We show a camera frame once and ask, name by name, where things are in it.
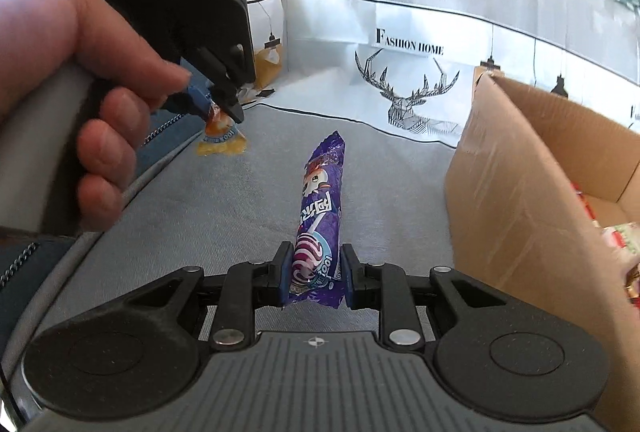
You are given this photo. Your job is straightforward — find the purple candy wrapper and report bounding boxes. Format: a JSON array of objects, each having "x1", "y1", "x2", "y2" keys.
[{"x1": 288, "y1": 132, "x2": 346, "y2": 308}]

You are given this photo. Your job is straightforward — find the yellow orange snack bar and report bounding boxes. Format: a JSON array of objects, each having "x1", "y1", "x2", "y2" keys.
[{"x1": 196, "y1": 103, "x2": 247, "y2": 157}]

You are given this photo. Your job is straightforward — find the green white puffed snack pack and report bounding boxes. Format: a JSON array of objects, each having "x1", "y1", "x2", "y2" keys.
[{"x1": 601, "y1": 222, "x2": 639, "y2": 263}]

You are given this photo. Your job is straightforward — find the red long snack bag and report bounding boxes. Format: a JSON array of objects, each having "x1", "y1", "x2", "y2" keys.
[{"x1": 572, "y1": 183, "x2": 600, "y2": 228}]

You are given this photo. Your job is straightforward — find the person left hand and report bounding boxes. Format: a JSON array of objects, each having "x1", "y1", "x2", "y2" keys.
[{"x1": 0, "y1": 0, "x2": 194, "y2": 233}]

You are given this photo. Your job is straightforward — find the brown cardboard box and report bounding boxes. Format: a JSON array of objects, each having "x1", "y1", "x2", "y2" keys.
[{"x1": 445, "y1": 72, "x2": 639, "y2": 431}]

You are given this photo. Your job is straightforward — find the dark blue sofa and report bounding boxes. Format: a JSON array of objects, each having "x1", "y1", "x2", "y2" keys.
[{"x1": 0, "y1": 75, "x2": 216, "y2": 353}]

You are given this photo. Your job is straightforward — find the grey deer print cloth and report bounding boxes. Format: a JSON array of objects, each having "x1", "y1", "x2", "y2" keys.
[{"x1": 188, "y1": 0, "x2": 640, "y2": 150}]

